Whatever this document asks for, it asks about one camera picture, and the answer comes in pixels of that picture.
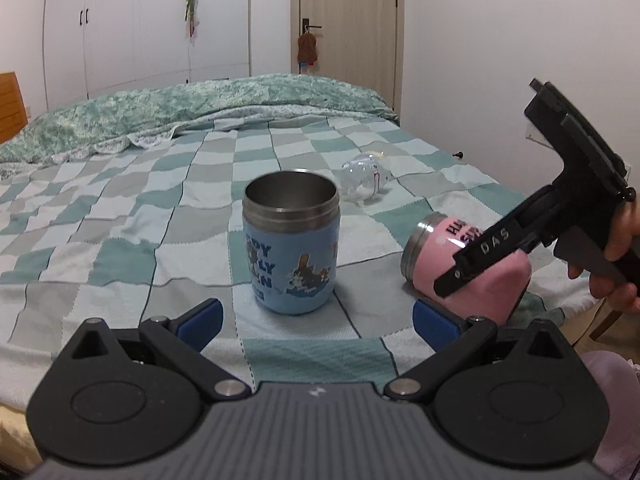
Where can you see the person's right hand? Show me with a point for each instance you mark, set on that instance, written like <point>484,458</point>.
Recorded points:
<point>625,227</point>

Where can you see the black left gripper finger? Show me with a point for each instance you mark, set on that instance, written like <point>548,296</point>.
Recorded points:
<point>504,244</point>

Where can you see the beige wooden door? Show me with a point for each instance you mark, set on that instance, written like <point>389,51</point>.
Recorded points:
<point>361,42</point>

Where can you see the green hanging plant ornament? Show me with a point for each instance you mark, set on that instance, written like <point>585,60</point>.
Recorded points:
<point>190,16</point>

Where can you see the blue cartoon steel cup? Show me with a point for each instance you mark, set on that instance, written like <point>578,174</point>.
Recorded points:
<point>291,221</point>

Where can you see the white wardrobe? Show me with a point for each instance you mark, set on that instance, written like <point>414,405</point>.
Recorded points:
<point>97,47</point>

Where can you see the brown plush hanging toy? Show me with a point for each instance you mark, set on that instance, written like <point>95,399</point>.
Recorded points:
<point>307,54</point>

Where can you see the orange wooden headboard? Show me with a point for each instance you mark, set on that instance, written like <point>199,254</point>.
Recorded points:
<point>13,117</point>

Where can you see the checkered green bed sheet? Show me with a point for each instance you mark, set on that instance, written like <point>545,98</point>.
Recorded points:
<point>155,232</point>

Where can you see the pink steel cup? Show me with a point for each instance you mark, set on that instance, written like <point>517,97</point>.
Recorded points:
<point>429,253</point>

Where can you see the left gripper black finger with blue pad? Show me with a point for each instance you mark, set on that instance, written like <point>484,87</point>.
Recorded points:
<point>126,395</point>
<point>502,394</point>

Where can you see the green floral duvet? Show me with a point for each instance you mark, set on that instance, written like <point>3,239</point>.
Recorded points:
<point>109,124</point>

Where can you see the black door handle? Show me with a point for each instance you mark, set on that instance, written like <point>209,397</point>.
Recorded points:
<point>307,27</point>

